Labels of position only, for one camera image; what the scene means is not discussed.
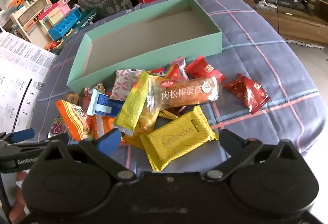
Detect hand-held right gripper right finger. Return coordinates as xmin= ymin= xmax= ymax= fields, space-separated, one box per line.
xmin=203 ymin=129 xmax=305 ymax=180

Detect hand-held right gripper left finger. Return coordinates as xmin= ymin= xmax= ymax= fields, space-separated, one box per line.
xmin=42 ymin=129 xmax=136 ymax=181

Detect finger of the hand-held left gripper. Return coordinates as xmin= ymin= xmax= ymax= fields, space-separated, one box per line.
xmin=0 ymin=136 xmax=69 ymax=155
xmin=0 ymin=128 xmax=36 ymax=145

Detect orange packet with silver stripe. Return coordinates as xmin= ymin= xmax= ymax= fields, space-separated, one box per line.
xmin=88 ymin=114 xmax=123 ymax=140

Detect long yellow snack packet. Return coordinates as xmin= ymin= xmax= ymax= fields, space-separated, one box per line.
xmin=113 ymin=70 xmax=164 ymax=137

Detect red snack packet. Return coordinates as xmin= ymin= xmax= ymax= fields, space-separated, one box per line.
xmin=222 ymin=74 xmax=271 ymax=115
xmin=185 ymin=55 xmax=226 ymax=81

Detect yellow wavy snack packet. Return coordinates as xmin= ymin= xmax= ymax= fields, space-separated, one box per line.
xmin=140 ymin=106 xmax=219 ymax=172

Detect pink patterned snack packet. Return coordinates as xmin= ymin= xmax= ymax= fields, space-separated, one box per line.
xmin=110 ymin=69 xmax=144 ymax=102

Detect brown cake bar packet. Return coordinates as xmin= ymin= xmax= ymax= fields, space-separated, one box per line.
xmin=147 ymin=76 xmax=222 ymax=114

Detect shiny yellow-green snack packet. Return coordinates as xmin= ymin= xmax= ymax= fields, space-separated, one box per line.
xmin=159 ymin=109 xmax=178 ymax=120

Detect green cardboard box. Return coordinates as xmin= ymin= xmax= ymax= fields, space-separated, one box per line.
xmin=67 ymin=0 xmax=223 ymax=93

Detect orange white snack packet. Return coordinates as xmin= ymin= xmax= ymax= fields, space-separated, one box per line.
xmin=149 ymin=67 xmax=170 ymax=76

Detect purple snack packet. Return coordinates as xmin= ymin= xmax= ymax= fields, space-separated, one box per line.
xmin=49 ymin=117 xmax=69 ymax=137

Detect orange jelly cup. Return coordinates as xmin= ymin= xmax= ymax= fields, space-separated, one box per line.
xmin=66 ymin=93 xmax=80 ymax=105

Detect printed instruction sheet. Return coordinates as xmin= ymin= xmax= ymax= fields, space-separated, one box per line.
xmin=0 ymin=32 xmax=58 ymax=135

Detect blue toy rack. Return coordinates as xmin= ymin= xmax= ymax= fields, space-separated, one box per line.
xmin=49 ymin=8 xmax=82 ymax=41

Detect cream toy kitchen playset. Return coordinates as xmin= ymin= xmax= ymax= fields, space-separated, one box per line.
xmin=10 ymin=0 xmax=62 ymax=44

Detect teal toy box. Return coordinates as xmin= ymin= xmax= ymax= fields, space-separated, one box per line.
xmin=73 ymin=6 xmax=101 ymax=33

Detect white toy train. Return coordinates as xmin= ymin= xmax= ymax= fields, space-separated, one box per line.
xmin=283 ymin=38 xmax=326 ymax=50

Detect pastel toy house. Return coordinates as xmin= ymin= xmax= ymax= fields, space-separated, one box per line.
xmin=37 ymin=0 xmax=71 ymax=35

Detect wooden media stand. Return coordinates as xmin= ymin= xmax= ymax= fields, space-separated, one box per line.
xmin=205 ymin=0 xmax=328 ymax=44

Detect black power cable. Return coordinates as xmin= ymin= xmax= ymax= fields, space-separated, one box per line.
xmin=266 ymin=0 xmax=281 ymax=35

